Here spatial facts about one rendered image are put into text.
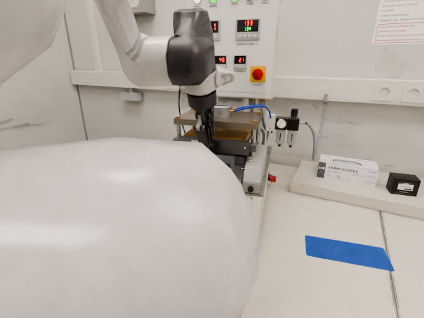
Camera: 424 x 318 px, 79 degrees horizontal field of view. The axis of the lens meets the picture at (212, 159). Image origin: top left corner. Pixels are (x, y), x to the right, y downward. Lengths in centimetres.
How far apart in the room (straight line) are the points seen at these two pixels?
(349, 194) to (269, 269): 52
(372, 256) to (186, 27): 79
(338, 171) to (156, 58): 93
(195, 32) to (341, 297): 69
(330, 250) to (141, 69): 73
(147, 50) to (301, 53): 96
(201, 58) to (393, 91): 96
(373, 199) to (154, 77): 92
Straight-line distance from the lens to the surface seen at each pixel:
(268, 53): 99
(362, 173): 124
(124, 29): 52
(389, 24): 137
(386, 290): 85
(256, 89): 100
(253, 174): 75
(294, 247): 88
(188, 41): 53
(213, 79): 64
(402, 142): 143
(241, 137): 83
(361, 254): 93
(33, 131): 215
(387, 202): 118
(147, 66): 54
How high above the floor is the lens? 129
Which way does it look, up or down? 21 degrees down
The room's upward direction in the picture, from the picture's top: straight up
